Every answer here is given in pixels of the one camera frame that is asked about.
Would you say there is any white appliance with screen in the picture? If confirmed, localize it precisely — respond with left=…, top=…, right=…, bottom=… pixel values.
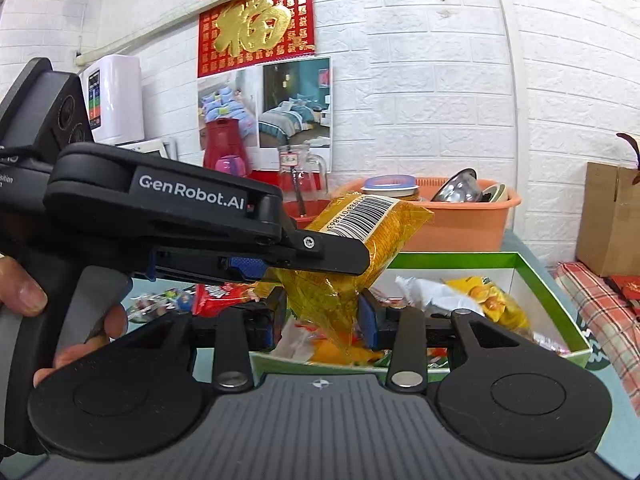
left=117, top=136, right=177, bottom=162

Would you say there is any red snack packet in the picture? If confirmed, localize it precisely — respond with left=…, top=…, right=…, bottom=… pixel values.
left=194, top=282, right=262, bottom=318

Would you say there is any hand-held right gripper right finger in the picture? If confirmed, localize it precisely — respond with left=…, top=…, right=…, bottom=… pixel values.
left=357, top=288, right=531, bottom=394

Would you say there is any colourful clear snack packet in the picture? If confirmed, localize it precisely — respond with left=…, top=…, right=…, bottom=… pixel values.
left=129, top=287, right=197, bottom=317

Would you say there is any green cardboard box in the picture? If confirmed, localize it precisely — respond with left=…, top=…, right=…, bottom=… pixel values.
left=250, top=252, right=594, bottom=374

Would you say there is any steel bowl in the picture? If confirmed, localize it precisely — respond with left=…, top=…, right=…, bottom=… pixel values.
left=431, top=167, right=484, bottom=204

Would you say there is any orange plastic basin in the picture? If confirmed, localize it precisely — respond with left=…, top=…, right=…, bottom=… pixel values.
left=331, top=176, right=523, bottom=254

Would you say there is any red wall calendar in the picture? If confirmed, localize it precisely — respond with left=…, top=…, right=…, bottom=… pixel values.
left=196, top=0, right=334, bottom=152

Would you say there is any red plastic basket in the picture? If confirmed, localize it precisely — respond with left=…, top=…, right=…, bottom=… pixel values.
left=282, top=199, right=333, bottom=232

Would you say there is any person's left hand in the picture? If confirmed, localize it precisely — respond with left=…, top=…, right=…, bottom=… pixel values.
left=0, top=255, right=128, bottom=389

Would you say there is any white water purifier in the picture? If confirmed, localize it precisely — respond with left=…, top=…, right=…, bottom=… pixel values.
left=79, top=54, right=146, bottom=146

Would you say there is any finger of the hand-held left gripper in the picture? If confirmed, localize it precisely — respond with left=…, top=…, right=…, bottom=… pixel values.
left=150, top=247, right=268, bottom=282
left=265, top=212, right=371, bottom=276

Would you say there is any red plaid cloth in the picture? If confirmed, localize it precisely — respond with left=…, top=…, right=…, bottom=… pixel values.
left=555, top=261, right=640, bottom=413

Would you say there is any white black-print snack packet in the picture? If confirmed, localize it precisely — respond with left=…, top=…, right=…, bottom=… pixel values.
left=395, top=275, right=453, bottom=312

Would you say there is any yellow transparent snack packet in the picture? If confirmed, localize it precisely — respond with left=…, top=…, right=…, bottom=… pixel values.
left=252, top=192, right=436, bottom=361

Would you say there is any glass pitcher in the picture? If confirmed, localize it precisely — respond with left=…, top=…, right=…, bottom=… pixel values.
left=277, top=144, right=332, bottom=218

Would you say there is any brown cardboard box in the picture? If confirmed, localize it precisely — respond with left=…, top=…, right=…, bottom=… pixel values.
left=576, top=161, right=640, bottom=278

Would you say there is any blue-lidded glass container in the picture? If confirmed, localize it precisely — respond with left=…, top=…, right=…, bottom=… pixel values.
left=362, top=175, right=421, bottom=202

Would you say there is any red envelope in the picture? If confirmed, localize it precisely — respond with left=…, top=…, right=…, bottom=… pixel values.
left=604, top=274, right=640, bottom=312

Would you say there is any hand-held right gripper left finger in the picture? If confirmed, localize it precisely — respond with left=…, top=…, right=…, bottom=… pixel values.
left=145, top=290, right=289, bottom=394

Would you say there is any red thermos jug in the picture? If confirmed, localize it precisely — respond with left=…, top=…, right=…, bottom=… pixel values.
left=202, top=119, right=252, bottom=177

